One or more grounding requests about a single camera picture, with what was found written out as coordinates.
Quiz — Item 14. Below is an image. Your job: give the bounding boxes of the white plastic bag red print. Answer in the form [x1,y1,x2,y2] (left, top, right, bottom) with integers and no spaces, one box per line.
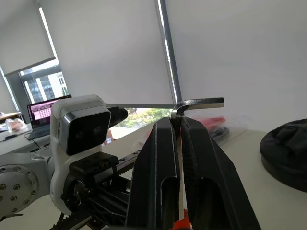
[4,118,27,133]

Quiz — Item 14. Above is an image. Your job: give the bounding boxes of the black pen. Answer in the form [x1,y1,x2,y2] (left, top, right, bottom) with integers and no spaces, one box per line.
[0,134,18,142]

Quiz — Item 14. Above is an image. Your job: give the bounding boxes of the narrow white roller blind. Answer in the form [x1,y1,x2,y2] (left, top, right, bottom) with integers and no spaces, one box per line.
[0,0,58,75]

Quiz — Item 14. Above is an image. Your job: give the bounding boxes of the open black laptop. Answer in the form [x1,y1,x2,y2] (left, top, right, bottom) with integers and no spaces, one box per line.
[26,94,72,141]

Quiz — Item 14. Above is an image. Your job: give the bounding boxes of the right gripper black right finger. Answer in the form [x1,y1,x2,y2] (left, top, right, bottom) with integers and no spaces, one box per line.
[181,116,262,230]

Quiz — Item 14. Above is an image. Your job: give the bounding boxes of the small cardboard box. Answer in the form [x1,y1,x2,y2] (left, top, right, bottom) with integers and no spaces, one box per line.
[102,129,115,146]

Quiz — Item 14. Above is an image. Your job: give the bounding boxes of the silver L-shaped hex key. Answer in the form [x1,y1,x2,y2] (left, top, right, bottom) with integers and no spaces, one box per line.
[170,97,225,138]

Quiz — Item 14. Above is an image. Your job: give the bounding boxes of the black round fabric bag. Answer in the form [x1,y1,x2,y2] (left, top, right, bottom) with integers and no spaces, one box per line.
[260,118,307,193]

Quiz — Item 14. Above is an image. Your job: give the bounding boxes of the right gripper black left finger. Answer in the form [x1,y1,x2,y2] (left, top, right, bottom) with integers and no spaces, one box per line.
[126,116,180,230]

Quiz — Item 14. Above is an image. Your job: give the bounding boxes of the wide white roller blind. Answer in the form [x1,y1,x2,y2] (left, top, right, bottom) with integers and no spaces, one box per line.
[163,0,307,133]
[38,0,177,108]

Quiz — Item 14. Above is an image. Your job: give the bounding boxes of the white robot camera head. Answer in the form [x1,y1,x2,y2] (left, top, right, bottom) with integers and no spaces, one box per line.
[49,94,112,215]

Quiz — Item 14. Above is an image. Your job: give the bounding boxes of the grey window frame post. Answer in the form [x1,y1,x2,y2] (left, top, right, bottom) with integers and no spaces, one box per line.
[155,0,183,104]

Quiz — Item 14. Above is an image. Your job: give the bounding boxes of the black robot cable plug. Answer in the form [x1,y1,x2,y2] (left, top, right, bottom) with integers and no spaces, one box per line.
[109,106,129,126]

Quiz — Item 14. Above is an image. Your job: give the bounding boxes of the red tools in clear bag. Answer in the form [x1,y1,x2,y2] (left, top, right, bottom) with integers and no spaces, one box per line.
[196,115,232,144]

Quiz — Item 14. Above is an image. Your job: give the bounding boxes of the orange hex key holder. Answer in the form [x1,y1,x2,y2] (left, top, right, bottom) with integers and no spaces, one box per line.
[167,208,192,230]

